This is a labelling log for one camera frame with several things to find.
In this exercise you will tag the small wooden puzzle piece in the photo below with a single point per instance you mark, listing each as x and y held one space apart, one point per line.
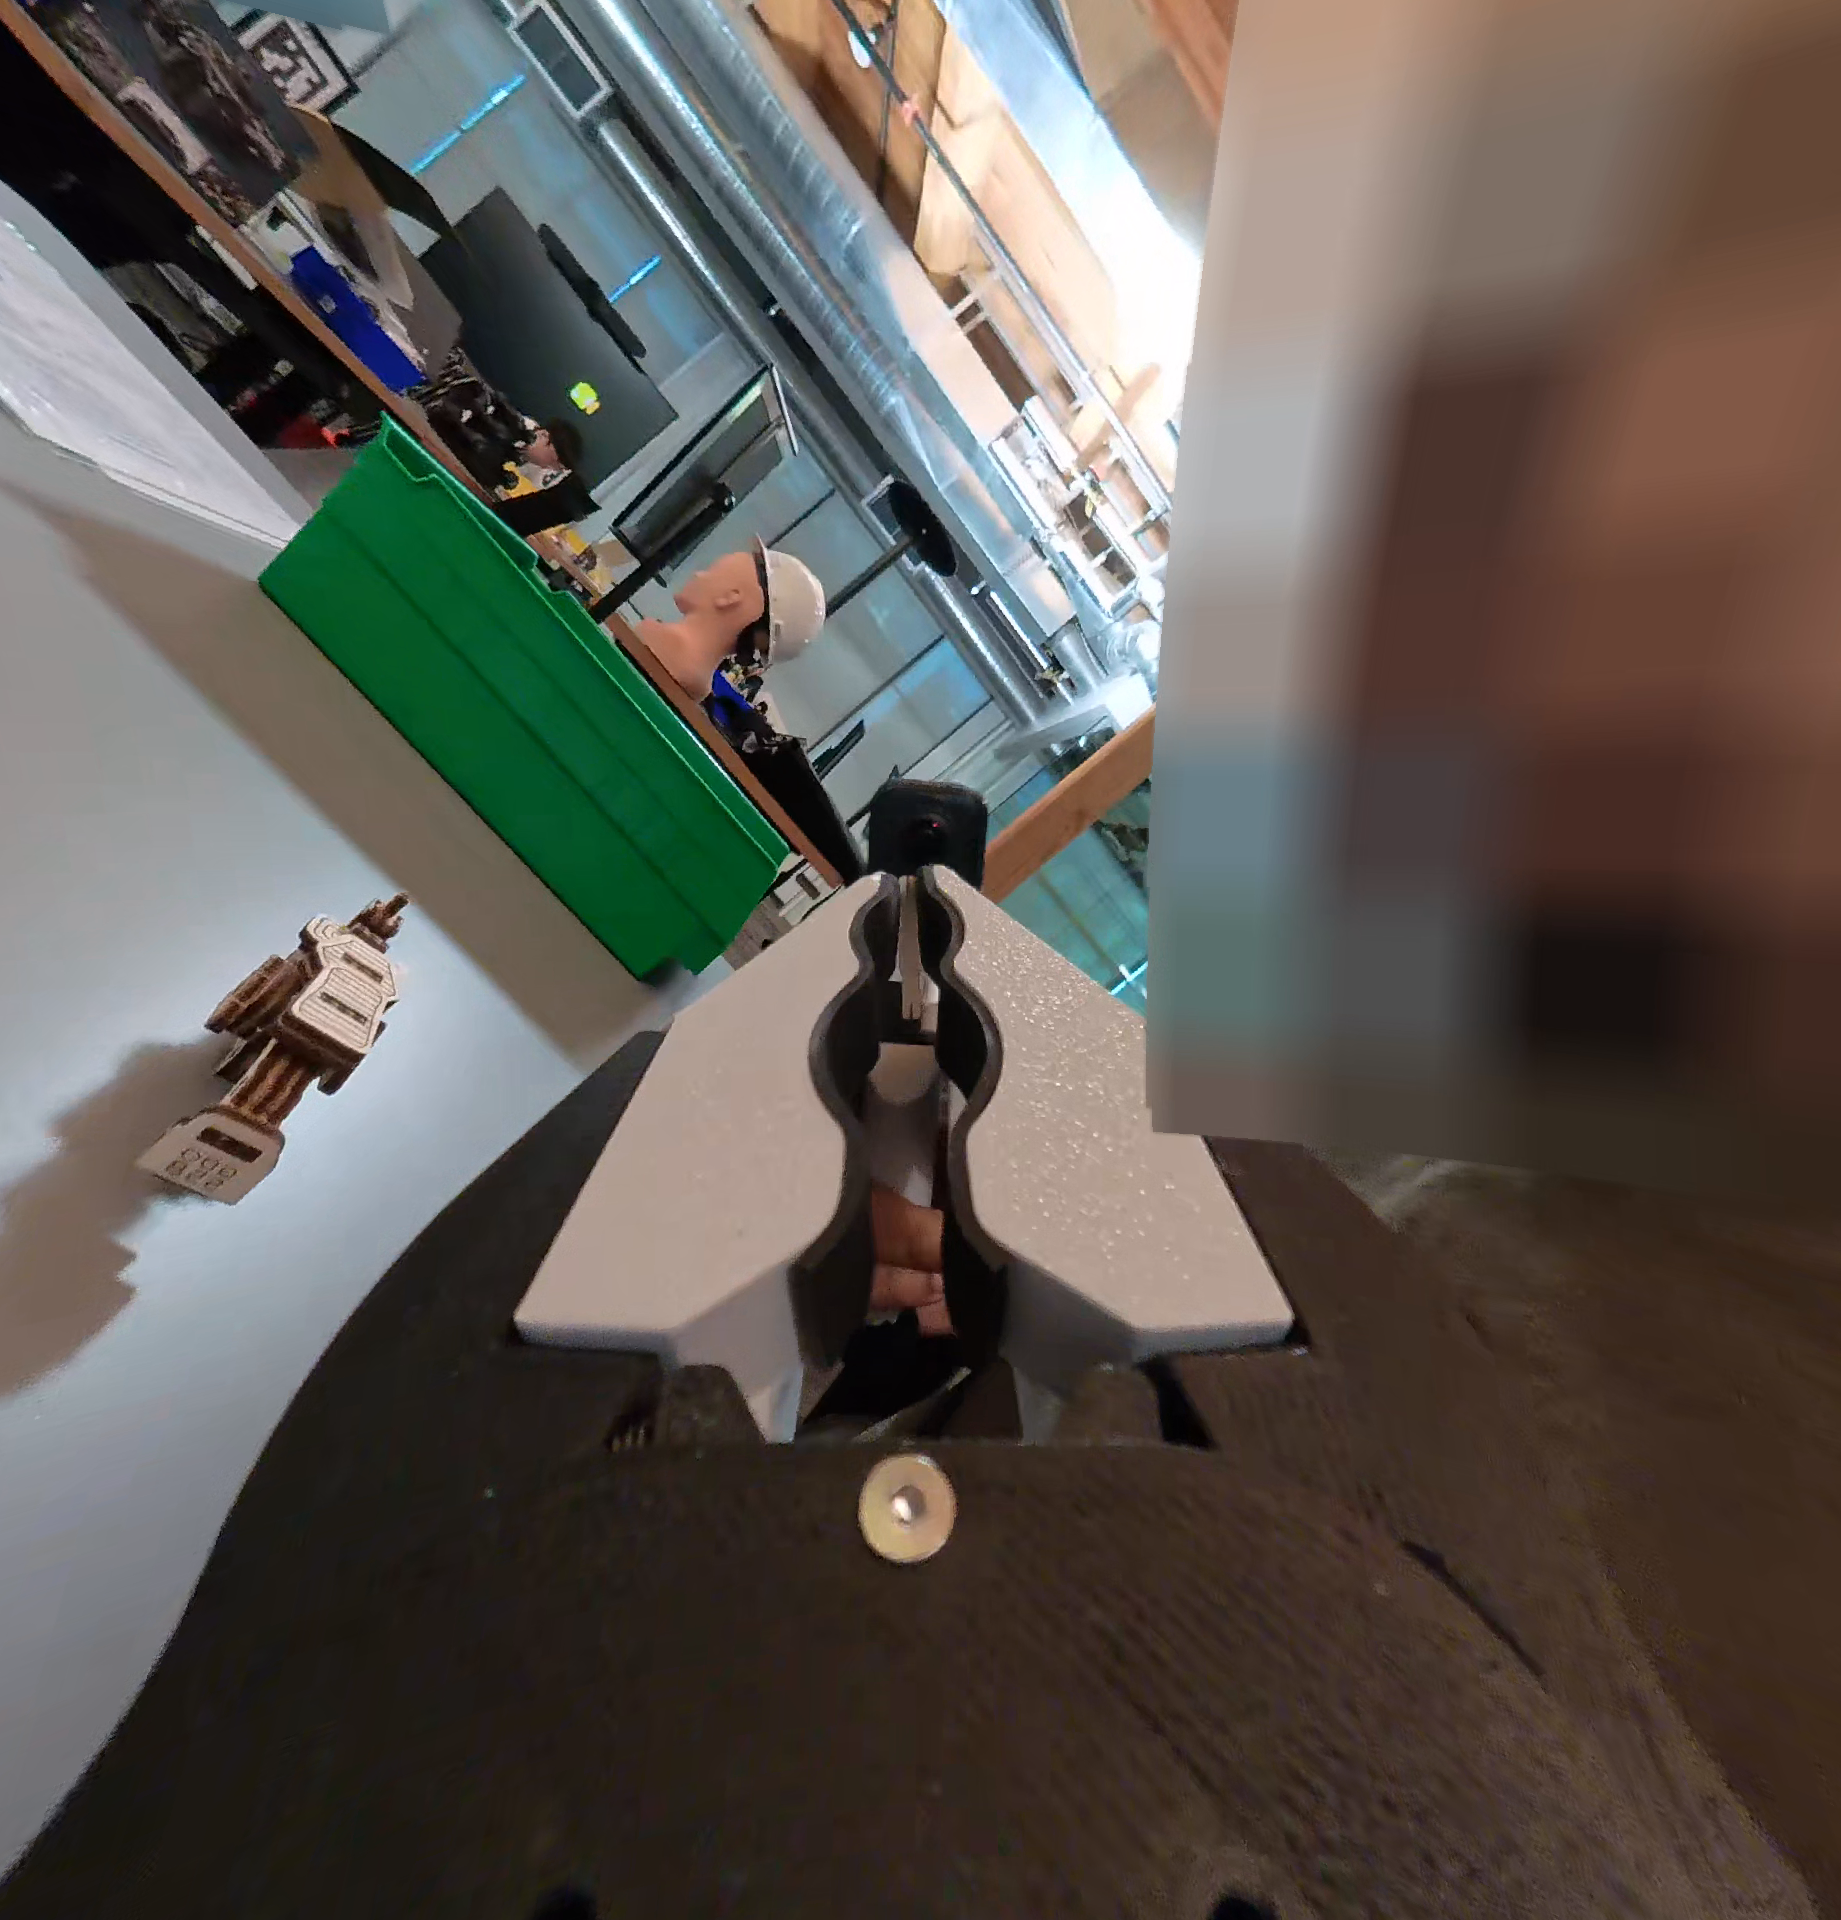
911 961

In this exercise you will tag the small blue storage crate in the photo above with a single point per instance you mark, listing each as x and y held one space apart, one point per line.
359 322

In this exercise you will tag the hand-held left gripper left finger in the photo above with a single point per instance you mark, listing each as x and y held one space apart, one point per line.
680 1185

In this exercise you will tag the black jacket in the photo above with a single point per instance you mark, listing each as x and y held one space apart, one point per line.
800 780

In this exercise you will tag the wooden beam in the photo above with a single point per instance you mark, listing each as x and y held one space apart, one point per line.
1071 795

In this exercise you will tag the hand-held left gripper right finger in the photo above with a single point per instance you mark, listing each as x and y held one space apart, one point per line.
1116 1185

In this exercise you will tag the mannequin head with white helmet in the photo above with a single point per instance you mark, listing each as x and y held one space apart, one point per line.
794 600

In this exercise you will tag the black monitor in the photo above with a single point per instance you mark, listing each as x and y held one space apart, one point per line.
530 301

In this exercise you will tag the wooden robot model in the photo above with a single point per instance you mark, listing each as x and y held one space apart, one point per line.
320 1005

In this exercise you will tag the person's right hand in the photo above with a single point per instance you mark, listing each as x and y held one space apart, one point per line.
905 1290

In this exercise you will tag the silver ventilation duct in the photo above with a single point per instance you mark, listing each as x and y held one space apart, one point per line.
816 376

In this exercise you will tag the green plastic bin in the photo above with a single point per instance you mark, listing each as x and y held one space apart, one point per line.
515 676

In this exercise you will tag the black disc on stand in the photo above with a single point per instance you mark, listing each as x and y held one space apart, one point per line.
920 525

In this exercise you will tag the person's olive brown clothing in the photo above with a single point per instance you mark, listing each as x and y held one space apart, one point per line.
1685 1425

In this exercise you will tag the white paper sheet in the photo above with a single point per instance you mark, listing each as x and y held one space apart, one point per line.
81 360

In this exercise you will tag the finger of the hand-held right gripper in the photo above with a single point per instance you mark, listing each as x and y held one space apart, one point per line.
905 1080

